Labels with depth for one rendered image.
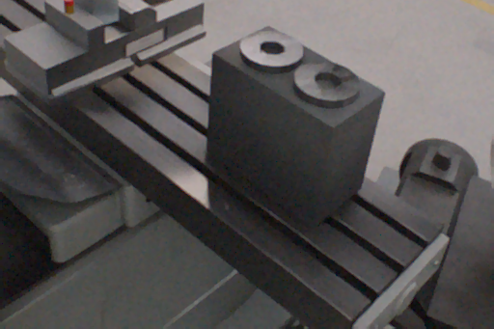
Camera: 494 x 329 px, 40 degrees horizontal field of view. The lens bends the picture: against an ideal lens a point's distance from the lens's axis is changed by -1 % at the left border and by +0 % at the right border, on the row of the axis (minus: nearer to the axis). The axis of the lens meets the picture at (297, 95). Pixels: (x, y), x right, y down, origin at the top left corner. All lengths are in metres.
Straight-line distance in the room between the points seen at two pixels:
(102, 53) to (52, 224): 0.29
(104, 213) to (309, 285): 0.41
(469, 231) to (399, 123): 1.23
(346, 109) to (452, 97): 2.11
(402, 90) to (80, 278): 1.98
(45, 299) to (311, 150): 0.53
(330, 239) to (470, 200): 0.73
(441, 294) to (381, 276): 0.51
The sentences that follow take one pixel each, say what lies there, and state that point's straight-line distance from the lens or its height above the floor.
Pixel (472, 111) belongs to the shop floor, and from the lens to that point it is 2.95.
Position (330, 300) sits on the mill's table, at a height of 0.94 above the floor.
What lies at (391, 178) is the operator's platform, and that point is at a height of 0.40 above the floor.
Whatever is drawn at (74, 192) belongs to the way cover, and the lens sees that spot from 1.11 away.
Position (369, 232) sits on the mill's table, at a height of 0.94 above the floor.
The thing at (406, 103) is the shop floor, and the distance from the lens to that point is 2.88.
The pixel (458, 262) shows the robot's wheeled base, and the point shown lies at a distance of 1.52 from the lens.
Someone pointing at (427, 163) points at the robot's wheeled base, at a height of 0.61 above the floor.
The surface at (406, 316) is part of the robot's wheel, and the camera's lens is 1.37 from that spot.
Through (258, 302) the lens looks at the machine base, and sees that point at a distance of 1.82.
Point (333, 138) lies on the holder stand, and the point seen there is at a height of 1.10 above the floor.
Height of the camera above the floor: 1.66
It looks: 37 degrees down
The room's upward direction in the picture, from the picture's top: 9 degrees clockwise
